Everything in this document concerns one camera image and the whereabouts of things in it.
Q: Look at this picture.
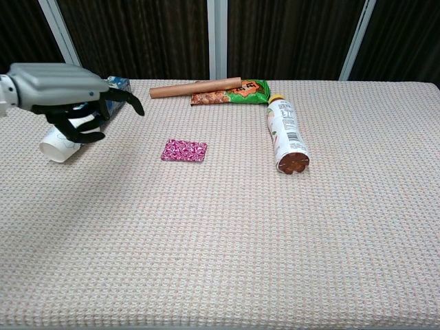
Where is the grey black left robot hand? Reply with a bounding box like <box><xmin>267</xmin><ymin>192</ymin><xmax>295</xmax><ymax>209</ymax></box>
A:
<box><xmin>6</xmin><ymin>63</ymin><xmax>145</xmax><ymax>144</ymax></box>

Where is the pink patterned rectangular packet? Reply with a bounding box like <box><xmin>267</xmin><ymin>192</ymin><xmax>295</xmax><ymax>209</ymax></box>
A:
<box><xmin>160</xmin><ymin>138</ymin><xmax>208</xmax><ymax>162</ymax></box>

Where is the white paper cup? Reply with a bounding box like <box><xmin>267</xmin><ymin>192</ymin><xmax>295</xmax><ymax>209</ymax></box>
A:
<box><xmin>38</xmin><ymin>116</ymin><xmax>101</xmax><ymax>164</ymax></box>

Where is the dark brown curtain panel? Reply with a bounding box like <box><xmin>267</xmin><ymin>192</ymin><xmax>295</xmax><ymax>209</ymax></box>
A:
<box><xmin>0</xmin><ymin>0</ymin><xmax>66</xmax><ymax>75</ymax></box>
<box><xmin>56</xmin><ymin>0</ymin><xmax>210</xmax><ymax>80</ymax></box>
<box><xmin>226</xmin><ymin>0</ymin><xmax>365</xmax><ymax>82</ymax></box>
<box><xmin>349</xmin><ymin>0</ymin><xmax>440</xmax><ymax>87</ymax></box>

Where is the blue cookie box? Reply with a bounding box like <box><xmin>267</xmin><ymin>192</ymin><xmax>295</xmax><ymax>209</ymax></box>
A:
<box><xmin>77</xmin><ymin>76</ymin><xmax>132</xmax><ymax>120</ymax></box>

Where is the brown cardboard tube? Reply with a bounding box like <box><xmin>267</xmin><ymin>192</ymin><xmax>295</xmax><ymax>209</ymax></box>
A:
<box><xmin>149</xmin><ymin>77</ymin><xmax>243</xmax><ymax>100</ymax></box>

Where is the green orange snack bag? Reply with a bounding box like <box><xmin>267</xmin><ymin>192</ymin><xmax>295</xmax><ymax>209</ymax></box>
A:
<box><xmin>190</xmin><ymin>79</ymin><xmax>272</xmax><ymax>107</ymax></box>

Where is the white label drink bottle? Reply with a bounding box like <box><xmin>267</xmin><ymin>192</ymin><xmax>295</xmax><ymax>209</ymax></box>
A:
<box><xmin>266</xmin><ymin>93</ymin><xmax>311</xmax><ymax>176</ymax></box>

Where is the pink checkered tablecloth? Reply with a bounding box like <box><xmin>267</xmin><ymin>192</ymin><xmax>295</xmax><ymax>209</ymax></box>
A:
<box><xmin>0</xmin><ymin>79</ymin><xmax>440</xmax><ymax>327</ymax></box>

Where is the grey partition frame post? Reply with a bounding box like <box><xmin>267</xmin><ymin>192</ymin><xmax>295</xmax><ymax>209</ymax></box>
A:
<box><xmin>37</xmin><ymin>0</ymin><xmax>83</xmax><ymax>67</ymax></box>
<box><xmin>338</xmin><ymin>0</ymin><xmax>377</xmax><ymax>82</ymax></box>
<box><xmin>206</xmin><ymin>0</ymin><xmax>229</xmax><ymax>80</ymax></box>

